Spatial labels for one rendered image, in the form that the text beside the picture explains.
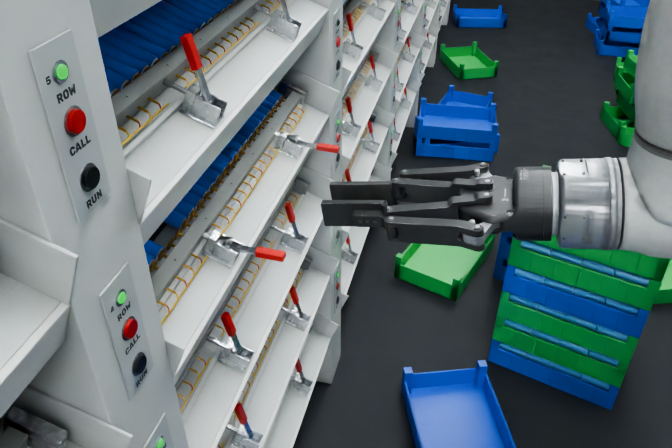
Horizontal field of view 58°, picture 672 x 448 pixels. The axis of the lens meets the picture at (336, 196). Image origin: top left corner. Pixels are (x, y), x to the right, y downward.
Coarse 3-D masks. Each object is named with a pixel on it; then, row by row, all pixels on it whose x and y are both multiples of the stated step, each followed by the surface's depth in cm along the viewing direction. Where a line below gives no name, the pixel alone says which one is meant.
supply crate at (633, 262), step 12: (552, 240) 129; (576, 252) 128; (588, 252) 127; (600, 252) 125; (612, 252) 124; (624, 252) 122; (636, 252) 121; (612, 264) 125; (624, 264) 124; (636, 264) 122; (648, 264) 121; (660, 264) 120; (648, 276) 122; (660, 276) 121
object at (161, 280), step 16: (288, 96) 104; (288, 112) 100; (304, 112) 105; (272, 128) 95; (256, 144) 90; (240, 160) 86; (256, 160) 89; (272, 160) 92; (240, 176) 84; (224, 192) 80; (208, 208) 77; (224, 208) 80; (192, 224) 74; (208, 224) 75; (192, 240) 72; (176, 256) 69; (160, 272) 67; (176, 272) 68; (160, 288) 65
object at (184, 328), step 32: (320, 96) 108; (288, 128) 101; (320, 128) 105; (288, 160) 95; (256, 192) 86; (224, 224) 79; (256, 224) 81; (192, 288) 70; (224, 288) 71; (160, 320) 65; (192, 320) 66; (192, 352) 67
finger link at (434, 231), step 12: (396, 216) 62; (408, 228) 61; (420, 228) 60; (432, 228) 60; (444, 228) 59; (456, 228) 59; (468, 228) 58; (480, 228) 58; (396, 240) 62; (408, 240) 61; (420, 240) 61; (432, 240) 60; (444, 240) 60; (456, 240) 60
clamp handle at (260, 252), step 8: (232, 240) 73; (232, 248) 73; (240, 248) 73; (248, 248) 73; (256, 248) 73; (264, 248) 73; (256, 256) 73; (264, 256) 73; (272, 256) 72; (280, 256) 72
